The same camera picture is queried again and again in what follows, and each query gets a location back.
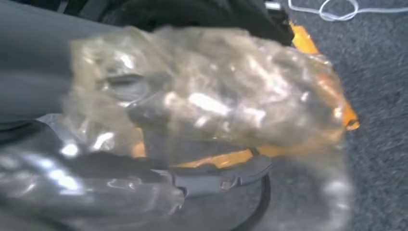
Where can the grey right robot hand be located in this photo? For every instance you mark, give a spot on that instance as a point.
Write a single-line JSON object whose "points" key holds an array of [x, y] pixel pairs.
{"points": [[35, 63]]}

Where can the black robot foot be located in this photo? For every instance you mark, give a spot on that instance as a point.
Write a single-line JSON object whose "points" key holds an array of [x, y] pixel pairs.
{"points": [[191, 12]]}

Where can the clear plastic hand cover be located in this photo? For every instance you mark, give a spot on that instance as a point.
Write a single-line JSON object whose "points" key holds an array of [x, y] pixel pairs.
{"points": [[255, 79]]}

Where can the yellow floor tape mark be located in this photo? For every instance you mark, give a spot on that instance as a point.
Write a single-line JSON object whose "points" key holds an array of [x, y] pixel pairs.
{"points": [[302, 39]]}

